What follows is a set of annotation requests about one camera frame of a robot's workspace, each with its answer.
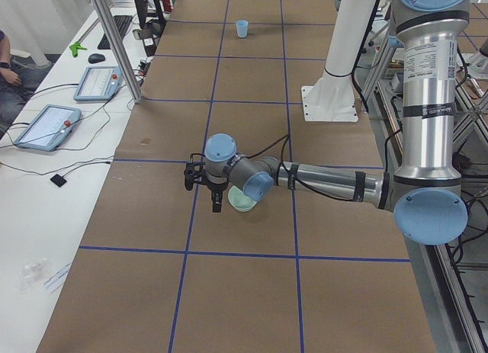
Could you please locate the near blue teach pendant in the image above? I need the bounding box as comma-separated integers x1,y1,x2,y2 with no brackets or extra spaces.
14,104,82,152

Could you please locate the clear plastic bag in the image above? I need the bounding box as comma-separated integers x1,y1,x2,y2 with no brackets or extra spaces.
19,257,51,291

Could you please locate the green plastic clamp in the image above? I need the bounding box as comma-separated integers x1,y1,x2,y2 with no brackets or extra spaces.
69,41,87,58

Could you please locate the far blue teach pendant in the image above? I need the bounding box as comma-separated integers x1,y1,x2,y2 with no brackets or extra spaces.
73,66,123,102

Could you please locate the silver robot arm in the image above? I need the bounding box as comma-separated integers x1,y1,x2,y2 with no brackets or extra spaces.
185,0,470,245

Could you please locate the black monitor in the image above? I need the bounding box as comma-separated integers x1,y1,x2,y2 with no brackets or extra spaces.
134,0,166,34

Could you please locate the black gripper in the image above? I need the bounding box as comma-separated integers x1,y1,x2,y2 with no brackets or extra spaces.
206,175,228,213

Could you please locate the black computer mouse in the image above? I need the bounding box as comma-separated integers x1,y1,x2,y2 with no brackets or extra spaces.
88,53,106,64

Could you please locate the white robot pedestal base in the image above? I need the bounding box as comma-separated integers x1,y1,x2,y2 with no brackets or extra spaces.
301,0,379,123

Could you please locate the black keyboard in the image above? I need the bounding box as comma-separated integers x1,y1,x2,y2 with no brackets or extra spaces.
97,14,134,50

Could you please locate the light blue plastic cup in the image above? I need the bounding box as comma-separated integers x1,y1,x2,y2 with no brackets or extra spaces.
235,20,249,39

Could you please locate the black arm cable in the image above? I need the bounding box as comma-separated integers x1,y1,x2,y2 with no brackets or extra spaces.
189,133,401,202

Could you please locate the pale green ceramic bowl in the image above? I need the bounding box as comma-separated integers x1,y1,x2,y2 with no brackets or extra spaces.
227,186,258,212

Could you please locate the blue teach pendant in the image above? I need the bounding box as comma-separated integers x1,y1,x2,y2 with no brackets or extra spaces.
14,104,82,152
73,66,123,102

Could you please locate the aluminium frame post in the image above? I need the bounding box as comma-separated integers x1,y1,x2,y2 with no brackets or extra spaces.
92,0,143,104

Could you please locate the seated person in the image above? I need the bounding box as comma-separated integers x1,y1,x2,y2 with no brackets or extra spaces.
1,30,53,127

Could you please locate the small black square pad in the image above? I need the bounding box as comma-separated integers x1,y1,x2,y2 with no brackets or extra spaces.
50,174,67,188

